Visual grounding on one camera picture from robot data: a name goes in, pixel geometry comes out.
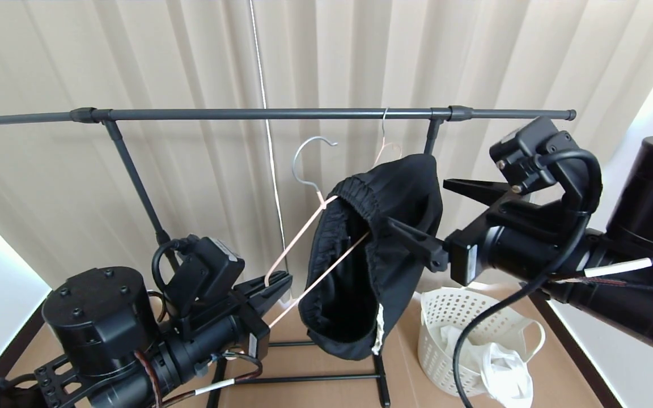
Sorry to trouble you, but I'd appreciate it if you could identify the black garment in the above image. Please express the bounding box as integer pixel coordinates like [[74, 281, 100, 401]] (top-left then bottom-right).
[[298, 153, 445, 362]]

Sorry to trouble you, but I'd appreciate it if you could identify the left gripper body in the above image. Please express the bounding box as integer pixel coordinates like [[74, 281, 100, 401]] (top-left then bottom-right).
[[152, 294, 273, 387]]

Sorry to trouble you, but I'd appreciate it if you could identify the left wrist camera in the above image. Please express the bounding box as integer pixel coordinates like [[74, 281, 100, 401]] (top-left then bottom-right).
[[162, 234, 246, 319]]

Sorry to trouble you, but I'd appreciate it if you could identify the pink clothes hanger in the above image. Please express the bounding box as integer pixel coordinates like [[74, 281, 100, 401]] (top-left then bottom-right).
[[263, 137, 372, 330], [373, 108, 404, 168]]

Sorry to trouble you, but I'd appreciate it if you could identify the white laundry basket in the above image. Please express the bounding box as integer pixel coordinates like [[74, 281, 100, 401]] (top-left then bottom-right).
[[417, 287, 547, 398]]

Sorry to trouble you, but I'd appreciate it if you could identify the beige curtain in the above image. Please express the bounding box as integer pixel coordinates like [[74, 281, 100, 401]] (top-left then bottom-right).
[[0, 0, 653, 309]]

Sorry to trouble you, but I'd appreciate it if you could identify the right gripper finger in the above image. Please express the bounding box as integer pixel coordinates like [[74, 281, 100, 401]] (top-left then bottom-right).
[[385, 217, 452, 273], [443, 178, 519, 208]]

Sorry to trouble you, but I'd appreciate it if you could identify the white garment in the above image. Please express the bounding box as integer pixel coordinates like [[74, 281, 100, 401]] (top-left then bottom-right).
[[439, 323, 535, 408]]

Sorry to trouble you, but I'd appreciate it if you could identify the black clothes rack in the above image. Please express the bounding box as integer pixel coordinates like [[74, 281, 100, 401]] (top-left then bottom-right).
[[0, 106, 578, 408]]

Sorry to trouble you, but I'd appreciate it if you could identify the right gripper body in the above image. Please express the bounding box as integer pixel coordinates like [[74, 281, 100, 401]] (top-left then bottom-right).
[[444, 192, 592, 287]]

